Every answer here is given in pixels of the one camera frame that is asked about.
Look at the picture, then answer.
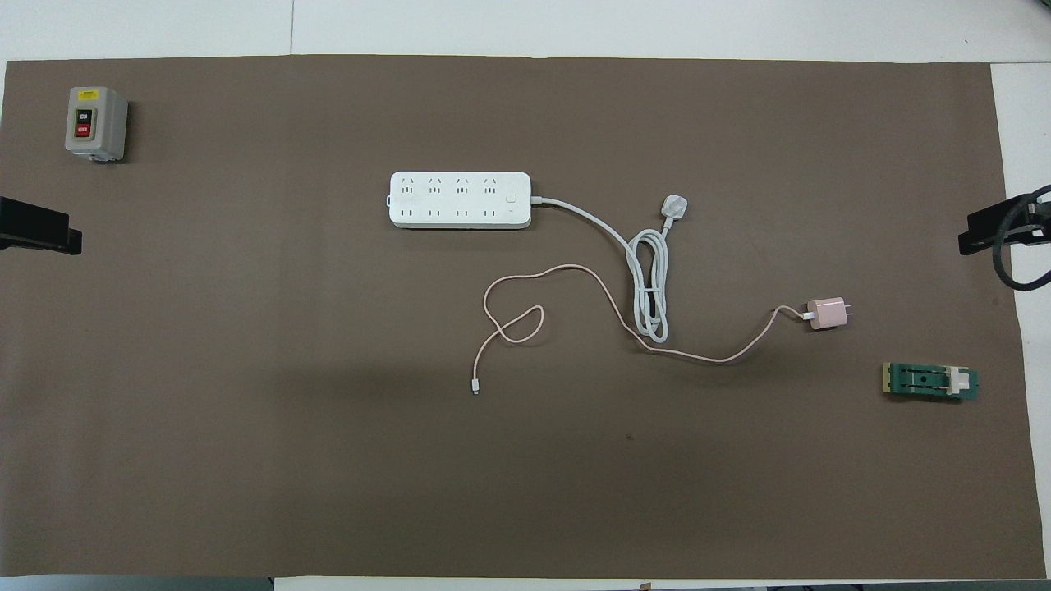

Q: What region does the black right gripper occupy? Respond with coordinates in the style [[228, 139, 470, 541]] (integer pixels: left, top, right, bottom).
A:
[[958, 195, 1051, 255]]

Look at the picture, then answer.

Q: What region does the pink charger adapter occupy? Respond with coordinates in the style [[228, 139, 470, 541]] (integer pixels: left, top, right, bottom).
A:
[[805, 297, 853, 332]]

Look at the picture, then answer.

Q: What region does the pink charging cable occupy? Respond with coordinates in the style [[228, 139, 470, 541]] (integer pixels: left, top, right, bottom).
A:
[[471, 264, 810, 396]]

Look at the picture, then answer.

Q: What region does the white power strip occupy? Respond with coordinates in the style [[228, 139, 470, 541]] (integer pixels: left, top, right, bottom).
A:
[[388, 171, 533, 230]]

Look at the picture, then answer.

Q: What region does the green circuit board module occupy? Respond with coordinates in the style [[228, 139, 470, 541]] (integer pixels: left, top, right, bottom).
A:
[[883, 362, 980, 403]]

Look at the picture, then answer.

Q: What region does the brown table mat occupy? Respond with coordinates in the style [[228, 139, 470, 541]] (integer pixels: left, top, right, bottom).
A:
[[0, 55, 1048, 580]]

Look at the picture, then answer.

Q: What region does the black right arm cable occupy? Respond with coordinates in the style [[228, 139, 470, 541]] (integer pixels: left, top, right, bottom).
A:
[[992, 186, 1051, 291]]

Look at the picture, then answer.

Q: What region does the grey on-off switch box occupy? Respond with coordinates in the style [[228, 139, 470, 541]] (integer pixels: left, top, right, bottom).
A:
[[64, 86, 130, 163]]

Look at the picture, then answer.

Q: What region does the white power cord with plug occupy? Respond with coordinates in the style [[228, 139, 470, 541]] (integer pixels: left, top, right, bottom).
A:
[[530, 193, 689, 344]]

